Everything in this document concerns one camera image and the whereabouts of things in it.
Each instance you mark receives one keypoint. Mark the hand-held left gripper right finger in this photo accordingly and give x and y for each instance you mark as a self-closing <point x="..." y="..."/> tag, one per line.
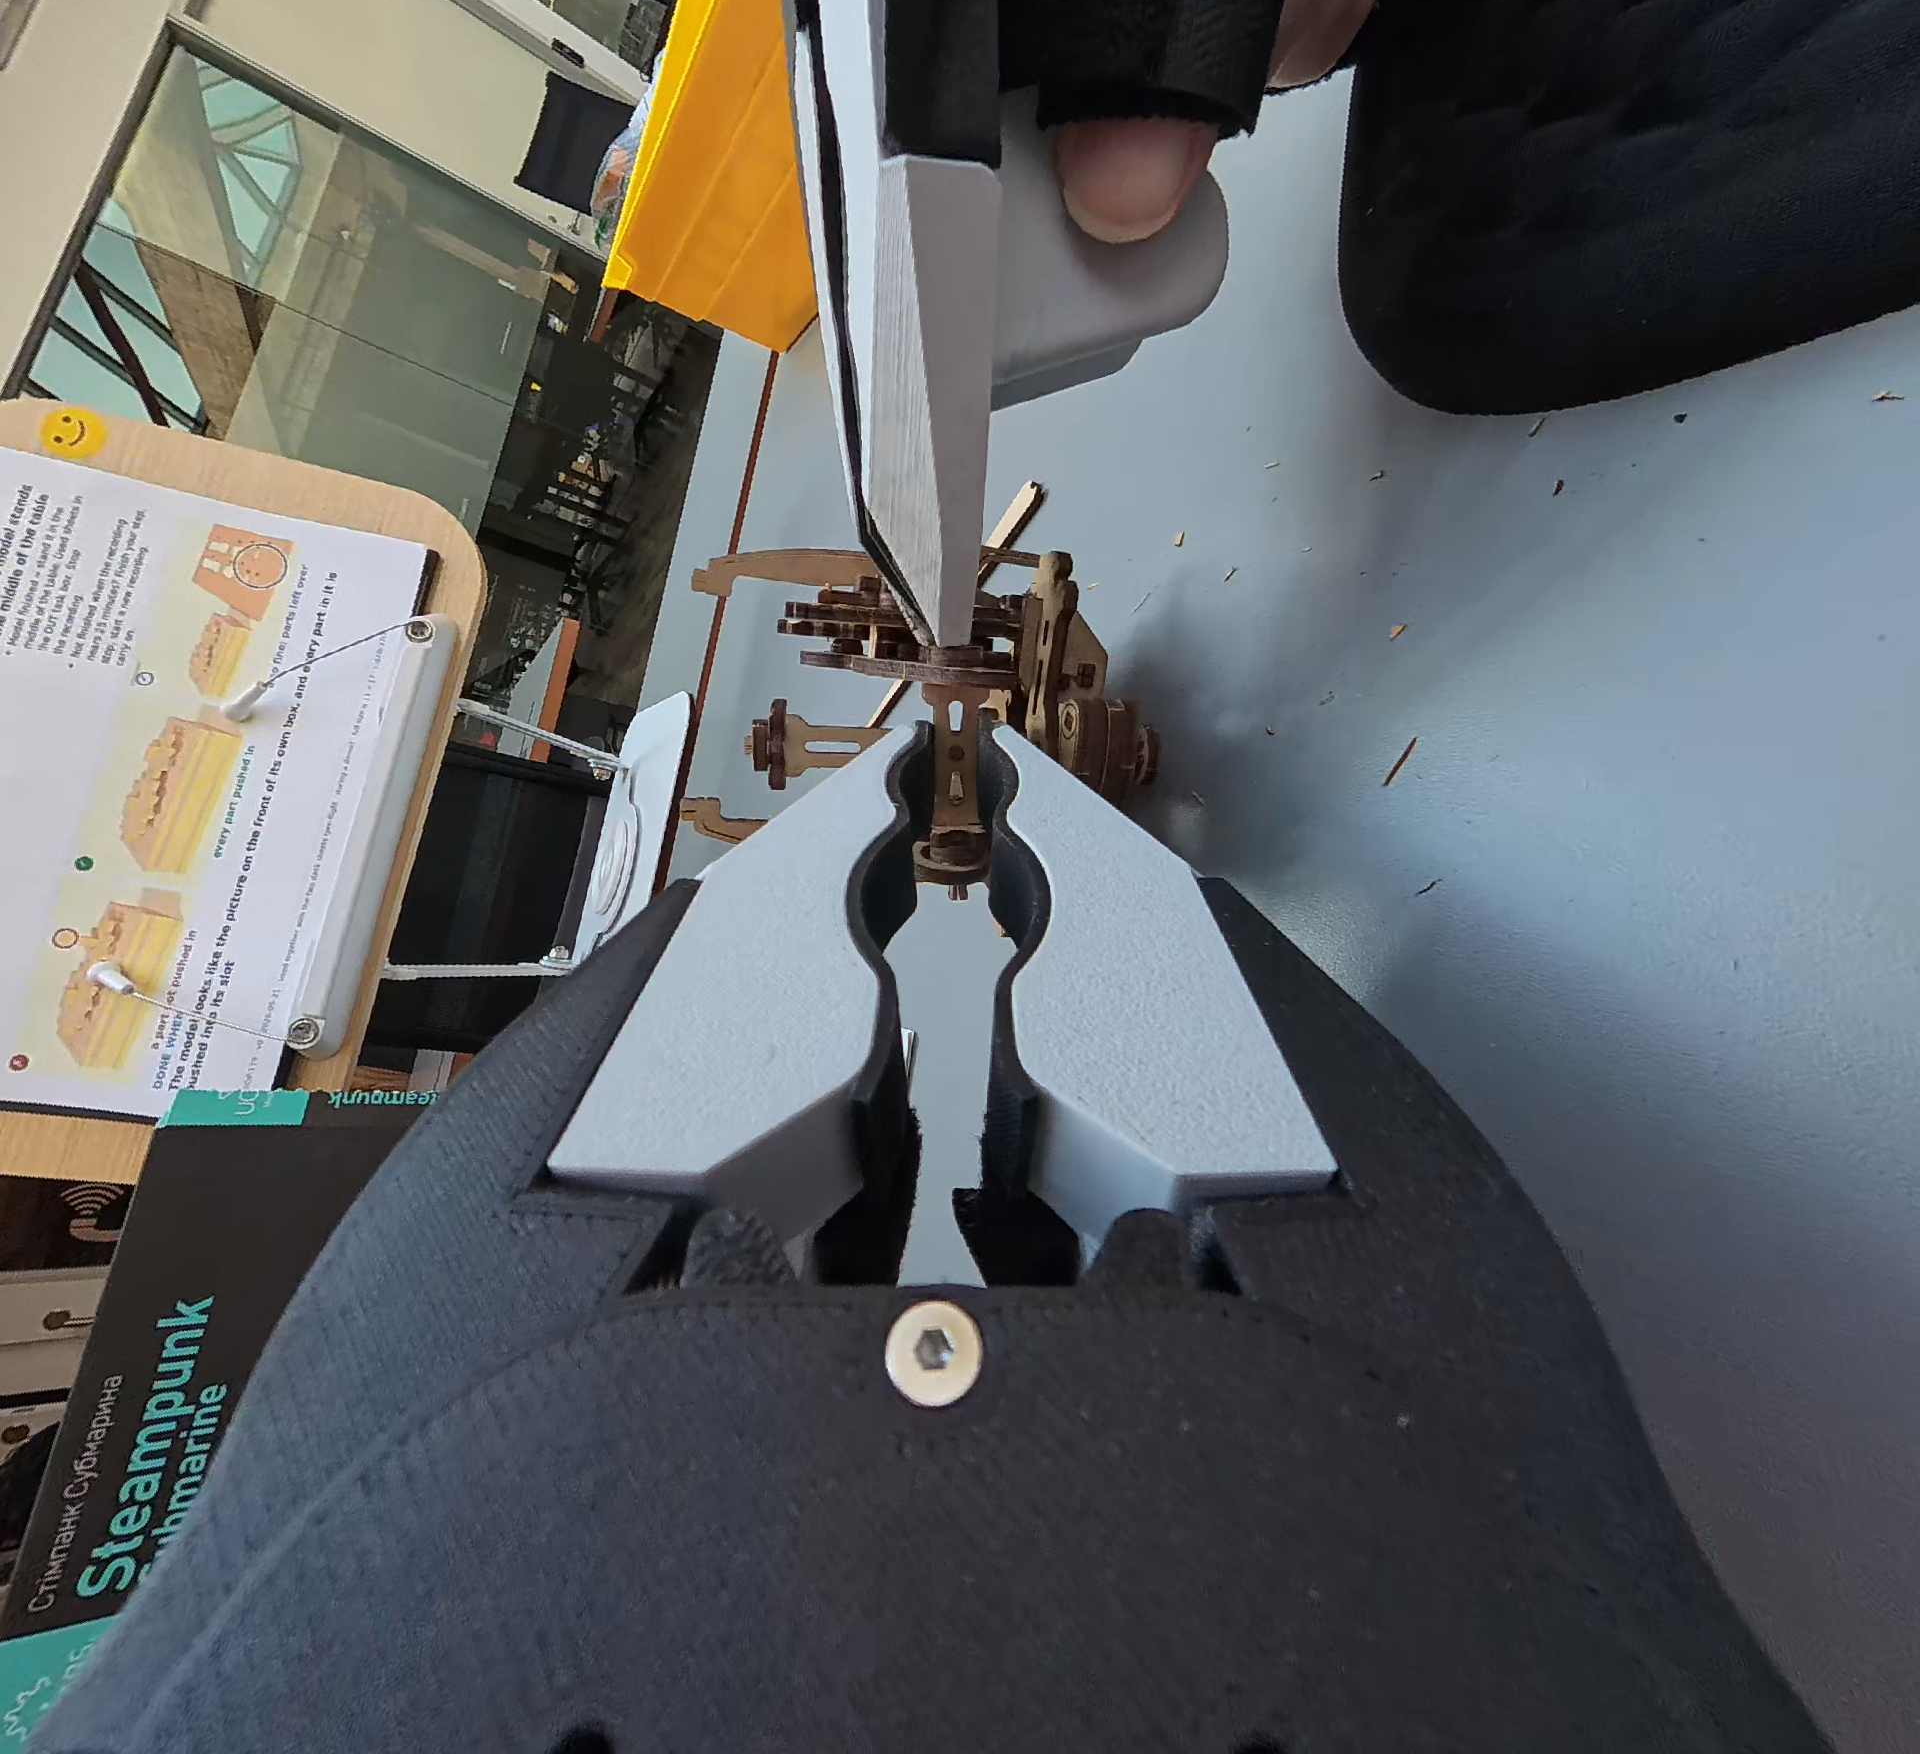
<point x="1157" y="1036"/>

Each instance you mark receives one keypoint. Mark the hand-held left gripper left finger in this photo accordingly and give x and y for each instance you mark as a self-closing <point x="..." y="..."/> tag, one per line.
<point x="720" y="1036"/>

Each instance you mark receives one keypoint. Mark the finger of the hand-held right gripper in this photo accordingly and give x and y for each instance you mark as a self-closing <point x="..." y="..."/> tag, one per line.
<point x="938" y="359"/>
<point x="809" y="59"/>

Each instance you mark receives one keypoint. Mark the wooden mechanical model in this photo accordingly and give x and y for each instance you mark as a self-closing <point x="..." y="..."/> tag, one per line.
<point x="1068" y="660"/>

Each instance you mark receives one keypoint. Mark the person's right forearm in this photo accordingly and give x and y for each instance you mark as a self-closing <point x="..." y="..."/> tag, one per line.
<point x="1650" y="134"/>

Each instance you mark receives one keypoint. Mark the grey desk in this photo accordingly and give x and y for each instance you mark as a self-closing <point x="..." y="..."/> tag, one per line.
<point x="1576" y="809"/>

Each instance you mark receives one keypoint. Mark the person's right hand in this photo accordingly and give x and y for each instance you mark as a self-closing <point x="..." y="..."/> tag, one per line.
<point x="1132" y="186"/>

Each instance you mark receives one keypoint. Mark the yellow plastic bin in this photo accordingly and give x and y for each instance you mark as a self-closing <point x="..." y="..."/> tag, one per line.
<point x="705" y="181"/>

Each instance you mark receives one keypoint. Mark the slim wooden part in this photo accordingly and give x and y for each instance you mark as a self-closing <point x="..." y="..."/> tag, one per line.
<point x="1018" y="509"/>

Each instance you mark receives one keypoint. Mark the small wooden part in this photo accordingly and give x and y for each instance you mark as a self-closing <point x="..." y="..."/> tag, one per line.
<point x="720" y="821"/>

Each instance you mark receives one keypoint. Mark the clear bag of colourful items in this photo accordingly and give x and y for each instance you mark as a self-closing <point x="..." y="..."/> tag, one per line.
<point x="624" y="181"/>

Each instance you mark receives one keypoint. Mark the black chair back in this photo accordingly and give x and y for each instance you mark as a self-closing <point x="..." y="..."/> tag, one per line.
<point x="569" y="159"/>

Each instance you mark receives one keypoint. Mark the white plastic plate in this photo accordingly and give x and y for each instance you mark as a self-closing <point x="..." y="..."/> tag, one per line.
<point x="653" y="780"/>

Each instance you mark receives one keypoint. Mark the dark cabinet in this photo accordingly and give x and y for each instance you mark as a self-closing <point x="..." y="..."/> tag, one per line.
<point x="480" y="869"/>

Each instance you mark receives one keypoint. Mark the curved wooden part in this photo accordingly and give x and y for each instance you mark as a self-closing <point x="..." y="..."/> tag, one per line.
<point x="702" y="580"/>

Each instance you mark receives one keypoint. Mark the scattered wood splinters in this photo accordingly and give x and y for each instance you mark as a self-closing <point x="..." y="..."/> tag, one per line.
<point x="1402" y="762"/>

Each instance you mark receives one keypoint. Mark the white clip bar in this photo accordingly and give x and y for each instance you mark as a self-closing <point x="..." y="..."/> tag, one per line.
<point x="383" y="840"/>

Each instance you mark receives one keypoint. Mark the glass partition panel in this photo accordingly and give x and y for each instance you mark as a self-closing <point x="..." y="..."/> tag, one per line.
<point x="302" y="255"/>

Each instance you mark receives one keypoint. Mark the black and teal kit box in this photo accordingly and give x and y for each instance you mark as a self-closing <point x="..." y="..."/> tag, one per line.
<point x="181" y="1258"/>

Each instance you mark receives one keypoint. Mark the wooden instruction board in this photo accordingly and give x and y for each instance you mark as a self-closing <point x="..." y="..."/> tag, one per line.
<point x="61" y="1148"/>

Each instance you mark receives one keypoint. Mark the printed instruction sheet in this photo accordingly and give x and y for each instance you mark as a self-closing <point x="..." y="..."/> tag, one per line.
<point x="90" y="735"/>

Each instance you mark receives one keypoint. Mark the yellow smiley sticker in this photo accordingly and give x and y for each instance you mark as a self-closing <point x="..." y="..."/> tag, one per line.
<point x="74" y="432"/>

